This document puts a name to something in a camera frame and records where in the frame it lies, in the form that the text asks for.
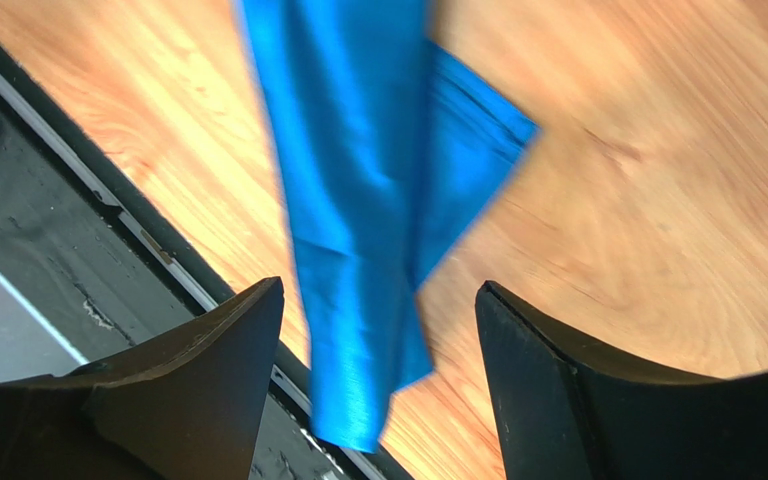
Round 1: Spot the blue cloth napkin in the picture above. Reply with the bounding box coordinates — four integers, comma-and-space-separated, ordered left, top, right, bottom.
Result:
239, 0, 539, 453

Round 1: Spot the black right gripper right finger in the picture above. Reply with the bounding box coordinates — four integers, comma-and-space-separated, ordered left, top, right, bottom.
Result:
475, 281, 768, 479

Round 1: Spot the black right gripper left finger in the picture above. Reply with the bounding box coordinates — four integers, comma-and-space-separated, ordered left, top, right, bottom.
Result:
0, 277, 284, 479

